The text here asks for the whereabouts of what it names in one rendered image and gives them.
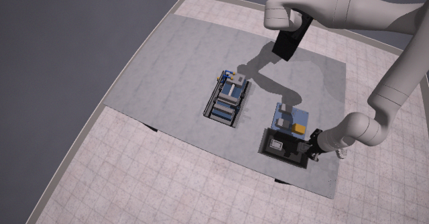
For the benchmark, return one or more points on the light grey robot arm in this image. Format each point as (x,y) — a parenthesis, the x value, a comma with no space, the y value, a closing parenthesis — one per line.
(399,81)

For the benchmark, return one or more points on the brass-yellow rectangular block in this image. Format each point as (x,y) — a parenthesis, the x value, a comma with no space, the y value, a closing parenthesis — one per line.
(299,129)

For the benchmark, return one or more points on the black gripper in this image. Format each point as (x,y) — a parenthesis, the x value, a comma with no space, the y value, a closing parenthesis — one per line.
(314,149)

